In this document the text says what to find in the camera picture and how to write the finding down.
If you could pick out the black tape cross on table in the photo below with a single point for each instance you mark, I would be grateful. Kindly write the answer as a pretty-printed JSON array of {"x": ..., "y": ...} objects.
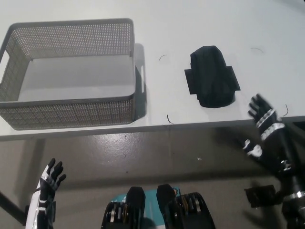
[{"x": 190, "y": 81}]

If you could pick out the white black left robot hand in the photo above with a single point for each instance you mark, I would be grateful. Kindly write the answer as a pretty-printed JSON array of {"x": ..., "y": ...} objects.
[{"x": 41, "y": 190}]

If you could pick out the black fabric pencil case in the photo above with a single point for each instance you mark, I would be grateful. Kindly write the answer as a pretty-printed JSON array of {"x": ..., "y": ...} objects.
[{"x": 212, "y": 78}]

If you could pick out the black diagonal bar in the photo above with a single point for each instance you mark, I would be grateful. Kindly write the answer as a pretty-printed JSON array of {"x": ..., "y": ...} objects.
[{"x": 9, "y": 204}]

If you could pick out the grey perforated metal basket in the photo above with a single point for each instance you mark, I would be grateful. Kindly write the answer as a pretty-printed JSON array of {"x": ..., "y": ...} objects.
[{"x": 71, "y": 112}]

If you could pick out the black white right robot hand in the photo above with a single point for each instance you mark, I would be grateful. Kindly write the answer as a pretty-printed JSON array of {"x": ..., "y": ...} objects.
[{"x": 274, "y": 133}]

